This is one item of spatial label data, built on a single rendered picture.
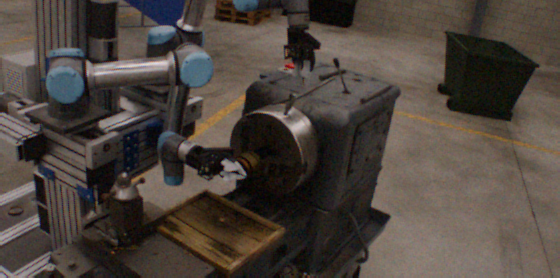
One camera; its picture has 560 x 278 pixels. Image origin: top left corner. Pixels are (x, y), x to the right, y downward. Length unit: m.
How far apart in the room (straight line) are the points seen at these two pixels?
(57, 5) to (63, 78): 0.47
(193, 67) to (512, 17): 10.48
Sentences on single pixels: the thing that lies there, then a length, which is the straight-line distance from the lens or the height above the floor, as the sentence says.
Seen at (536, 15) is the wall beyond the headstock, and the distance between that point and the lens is 11.71.
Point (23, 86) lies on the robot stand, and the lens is 2.11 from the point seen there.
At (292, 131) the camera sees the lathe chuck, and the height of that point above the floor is 1.20.
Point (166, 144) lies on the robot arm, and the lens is 1.67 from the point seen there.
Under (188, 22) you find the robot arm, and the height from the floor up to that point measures 1.42.
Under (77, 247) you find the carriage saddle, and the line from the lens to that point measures 1.49.
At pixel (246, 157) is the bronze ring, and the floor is 1.12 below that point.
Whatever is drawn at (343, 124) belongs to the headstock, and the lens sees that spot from 1.66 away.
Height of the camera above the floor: 1.82
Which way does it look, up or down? 23 degrees down
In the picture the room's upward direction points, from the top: 8 degrees clockwise
